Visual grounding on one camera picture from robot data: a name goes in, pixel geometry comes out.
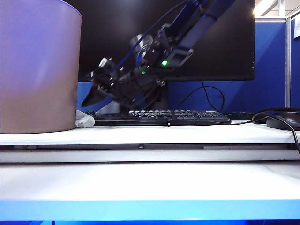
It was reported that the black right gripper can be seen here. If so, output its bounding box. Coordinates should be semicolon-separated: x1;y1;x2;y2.
81;69;165;116

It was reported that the small white paper ball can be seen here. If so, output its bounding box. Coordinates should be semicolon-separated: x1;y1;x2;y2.
75;110;96;128

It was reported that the black monitor stand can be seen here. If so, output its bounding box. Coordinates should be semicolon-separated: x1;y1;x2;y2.
142;83;169;111

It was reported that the black computer keyboard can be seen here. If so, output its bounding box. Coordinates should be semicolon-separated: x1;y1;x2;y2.
87;109;232;127

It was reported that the black ASUS computer monitor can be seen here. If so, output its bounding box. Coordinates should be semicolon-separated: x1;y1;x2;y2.
63;0;255;83

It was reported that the black computer mouse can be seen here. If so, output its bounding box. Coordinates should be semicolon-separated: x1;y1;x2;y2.
266;111;300;132

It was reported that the narrow blue partition panel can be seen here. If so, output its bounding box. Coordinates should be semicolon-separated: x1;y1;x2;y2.
290;17;300;108

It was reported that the white paper sheet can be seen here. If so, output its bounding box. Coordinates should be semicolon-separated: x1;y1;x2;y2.
292;18;300;40

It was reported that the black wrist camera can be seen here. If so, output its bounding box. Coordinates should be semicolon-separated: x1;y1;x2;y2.
85;57;117;82

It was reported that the grey metal table rail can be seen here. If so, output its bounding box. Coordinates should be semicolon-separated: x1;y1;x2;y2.
13;144;296;151

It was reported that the blue robot arm cable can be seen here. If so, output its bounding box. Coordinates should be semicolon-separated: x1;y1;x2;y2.
112;0;195;72

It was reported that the thin black looped cable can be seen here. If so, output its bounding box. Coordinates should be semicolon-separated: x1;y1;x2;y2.
178;81;225;113

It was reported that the black keyboard cable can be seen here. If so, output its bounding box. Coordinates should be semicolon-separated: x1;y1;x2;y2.
224;112;267;126

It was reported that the grey metal partition post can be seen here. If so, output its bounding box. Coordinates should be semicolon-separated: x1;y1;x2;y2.
285;17;292;107

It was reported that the thick black cable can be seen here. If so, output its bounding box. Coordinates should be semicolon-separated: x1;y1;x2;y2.
251;107;300;162

